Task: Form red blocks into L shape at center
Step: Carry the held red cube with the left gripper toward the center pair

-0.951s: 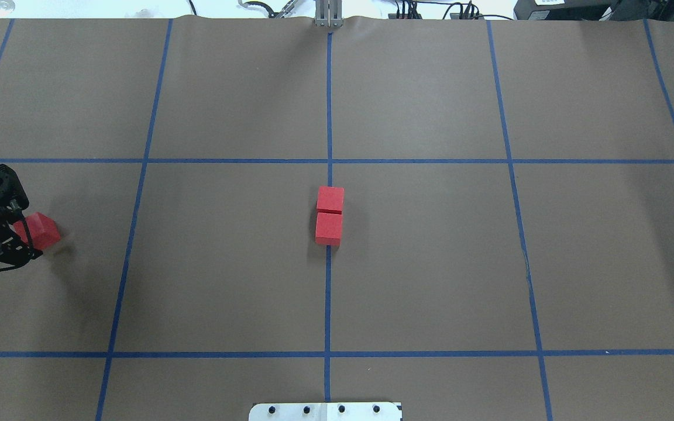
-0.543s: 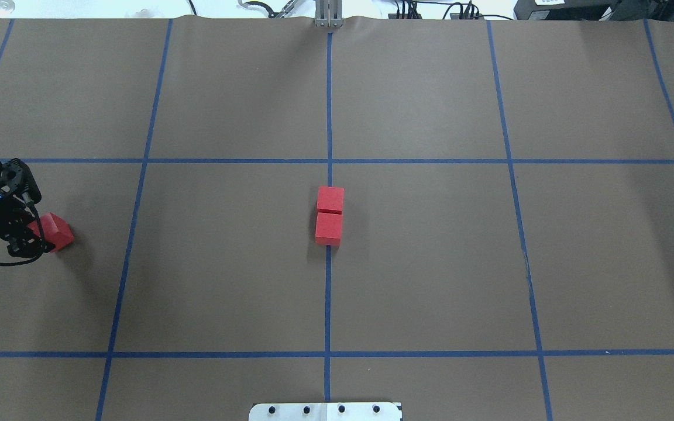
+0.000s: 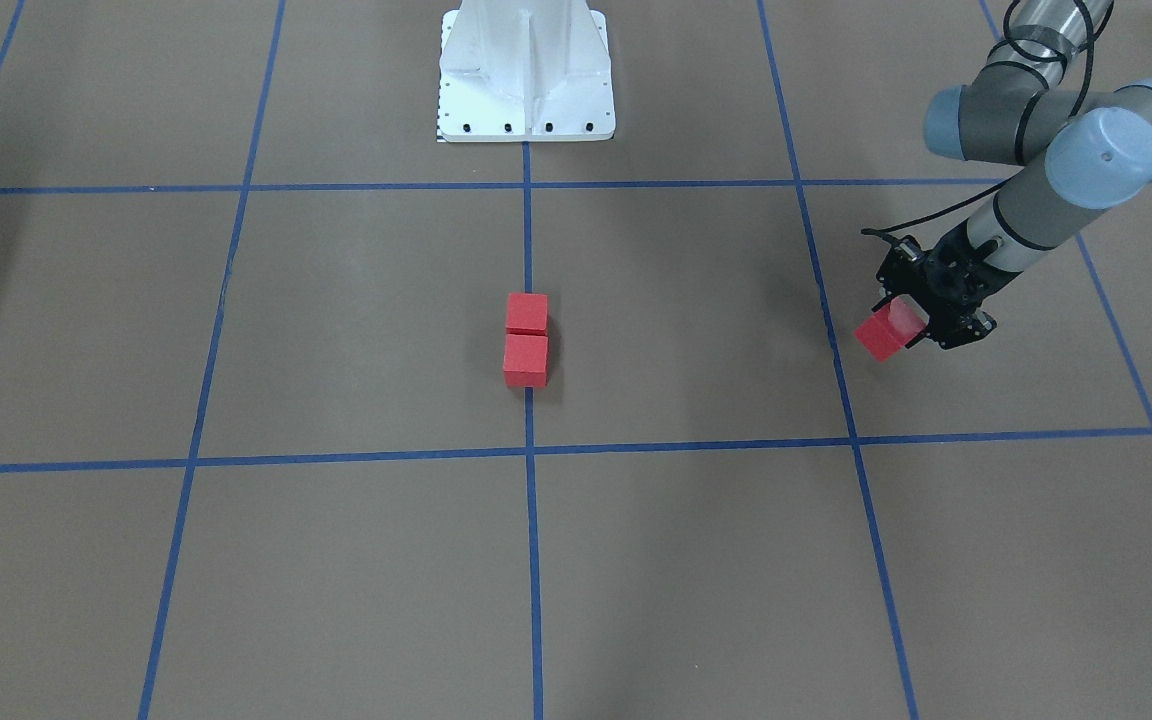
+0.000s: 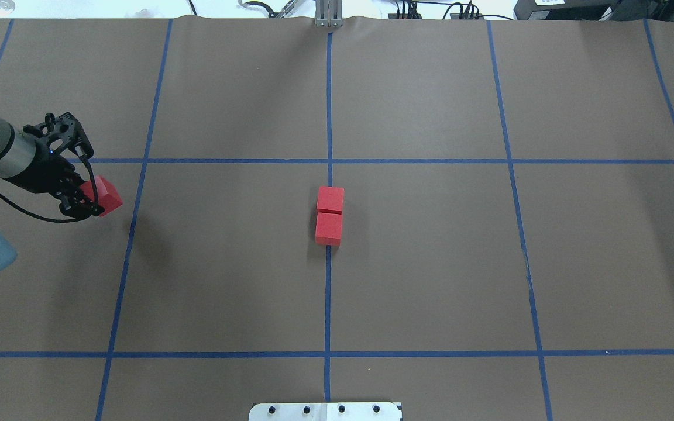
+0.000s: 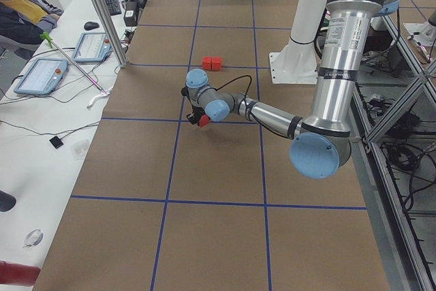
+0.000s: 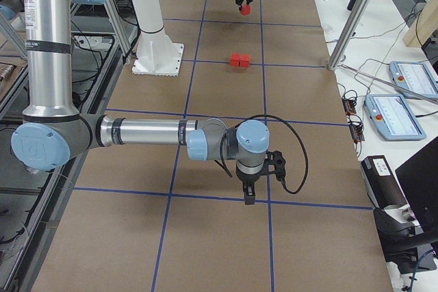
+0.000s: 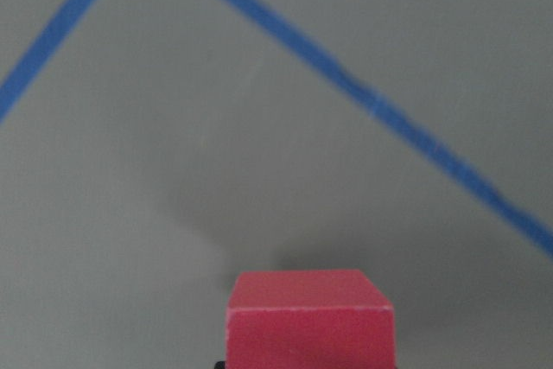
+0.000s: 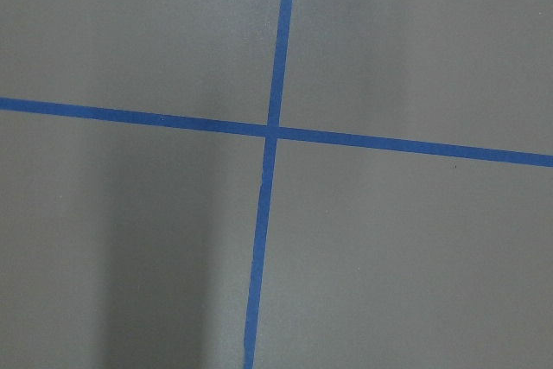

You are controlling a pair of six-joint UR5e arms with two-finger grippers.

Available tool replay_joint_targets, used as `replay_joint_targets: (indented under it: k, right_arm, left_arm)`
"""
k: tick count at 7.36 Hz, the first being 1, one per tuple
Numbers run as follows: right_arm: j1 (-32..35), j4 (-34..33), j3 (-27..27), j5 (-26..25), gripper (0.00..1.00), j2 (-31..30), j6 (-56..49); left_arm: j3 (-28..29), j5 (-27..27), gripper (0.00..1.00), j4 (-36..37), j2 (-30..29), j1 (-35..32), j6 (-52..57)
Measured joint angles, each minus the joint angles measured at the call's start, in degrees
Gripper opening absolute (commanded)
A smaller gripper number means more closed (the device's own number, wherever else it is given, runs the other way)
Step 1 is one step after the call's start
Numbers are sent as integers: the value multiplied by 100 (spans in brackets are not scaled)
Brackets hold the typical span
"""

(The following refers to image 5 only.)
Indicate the blue teach pendant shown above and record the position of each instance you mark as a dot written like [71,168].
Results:
[43,77]
[92,47]

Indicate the black keyboard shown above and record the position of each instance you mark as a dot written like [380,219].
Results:
[111,0]

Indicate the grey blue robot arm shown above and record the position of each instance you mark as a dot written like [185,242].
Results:
[325,50]

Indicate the white pedestal column base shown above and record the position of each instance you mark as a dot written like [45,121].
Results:
[297,62]

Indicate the metal rod with green clip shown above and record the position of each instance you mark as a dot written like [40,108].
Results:
[45,36]

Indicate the seated person in jacket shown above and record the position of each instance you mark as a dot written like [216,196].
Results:
[22,23]

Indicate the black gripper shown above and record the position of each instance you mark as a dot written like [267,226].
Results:
[197,112]

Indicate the near blue teach pendant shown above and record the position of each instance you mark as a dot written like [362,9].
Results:
[43,77]

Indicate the small black square device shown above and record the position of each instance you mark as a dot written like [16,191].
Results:
[56,142]

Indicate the aluminium frame post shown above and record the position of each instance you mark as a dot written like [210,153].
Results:
[109,27]

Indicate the far blue teach pendant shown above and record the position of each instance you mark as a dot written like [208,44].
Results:
[92,47]

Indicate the red object at edge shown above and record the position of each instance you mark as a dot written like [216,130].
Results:
[18,274]

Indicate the black power adapter box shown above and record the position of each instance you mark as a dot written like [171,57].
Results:
[131,14]

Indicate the red cube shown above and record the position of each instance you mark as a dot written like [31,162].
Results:
[207,63]
[204,121]

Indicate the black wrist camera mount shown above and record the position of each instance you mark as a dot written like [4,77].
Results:
[185,93]

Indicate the black computer mouse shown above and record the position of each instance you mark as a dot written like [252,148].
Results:
[90,25]

